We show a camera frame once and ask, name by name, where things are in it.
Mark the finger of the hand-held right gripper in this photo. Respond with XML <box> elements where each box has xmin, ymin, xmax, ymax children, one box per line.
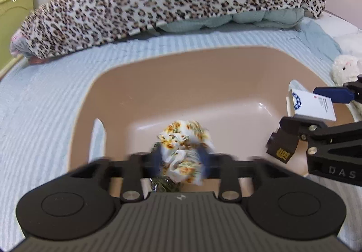
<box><xmin>278</xmin><ymin>116</ymin><xmax>362</xmax><ymax>144</ymax></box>
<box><xmin>313</xmin><ymin>73</ymin><xmax>362</xmax><ymax>117</ymax></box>

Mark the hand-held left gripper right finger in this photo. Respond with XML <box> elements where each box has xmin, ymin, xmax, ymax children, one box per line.
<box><xmin>196</xmin><ymin>149</ymin><xmax>293</xmax><ymax>202</ymax></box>

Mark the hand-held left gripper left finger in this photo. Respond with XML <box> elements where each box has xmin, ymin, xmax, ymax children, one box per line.
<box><xmin>69</xmin><ymin>151</ymin><xmax>164</xmax><ymax>203</ymax></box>

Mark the floral print cloth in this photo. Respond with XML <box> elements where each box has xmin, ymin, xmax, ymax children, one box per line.
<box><xmin>152</xmin><ymin>119</ymin><xmax>215</xmax><ymax>186</ymax></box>

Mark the small white box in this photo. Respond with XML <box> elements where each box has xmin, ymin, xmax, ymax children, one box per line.
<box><xmin>286</xmin><ymin>80</ymin><xmax>338</xmax><ymax>122</ymax></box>

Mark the small black box gold print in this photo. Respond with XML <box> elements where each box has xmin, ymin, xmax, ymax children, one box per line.
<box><xmin>265</xmin><ymin>127</ymin><xmax>301</xmax><ymax>165</ymax></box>

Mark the beige plastic basin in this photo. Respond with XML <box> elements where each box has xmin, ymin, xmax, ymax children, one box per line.
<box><xmin>68</xmin><ymin>46</ymin><xmax>355</xmax><ymax>199</ymax></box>

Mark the shiny green foil packet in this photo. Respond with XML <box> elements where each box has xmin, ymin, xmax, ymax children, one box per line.
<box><xmin>149</xmin><ymin>176</ymin><xmax>183</xmax><ymax>194</ymax></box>

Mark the white plush toy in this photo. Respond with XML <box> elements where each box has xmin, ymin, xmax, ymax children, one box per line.
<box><xmin>330</xmin><ymin>54</ymin><xmax>362</xmax><ymax>86</ymax></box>

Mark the white padded quilt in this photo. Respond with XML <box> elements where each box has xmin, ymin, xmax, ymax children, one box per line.
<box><xmin>317</xmin><ymin>10</ymin><xmax>362</xmax><ymax>55</ymax></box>

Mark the light green quilt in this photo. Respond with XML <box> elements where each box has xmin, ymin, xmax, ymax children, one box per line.
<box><xmin>155</xmin><ymin>8</ymin><xmax>306</xmax><ymax>34</ymax></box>

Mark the blue striped bedspread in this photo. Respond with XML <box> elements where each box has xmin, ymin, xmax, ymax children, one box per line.
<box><xmin>0</xmin><ymin>16</ymin><xmax>362</xmax><ymax>252</ymax></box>

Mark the leopard print blanket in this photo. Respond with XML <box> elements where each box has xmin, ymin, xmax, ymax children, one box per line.
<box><xmin>10</xmin><ymin>0</ymin><xmax>326</xmax><ymax>61</ymax></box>

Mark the pink cloth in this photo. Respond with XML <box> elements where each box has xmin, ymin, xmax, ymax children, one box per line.
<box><xmin>10</xmin><ymin>34</ymin><xmax>49</xmax><ymax>65</ymax></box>

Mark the green wooden cabinet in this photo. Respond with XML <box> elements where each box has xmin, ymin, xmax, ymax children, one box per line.
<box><xmin>0</xmin><ymin>0</ymin><xmax>35</xmax><ymax>77</ymax></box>

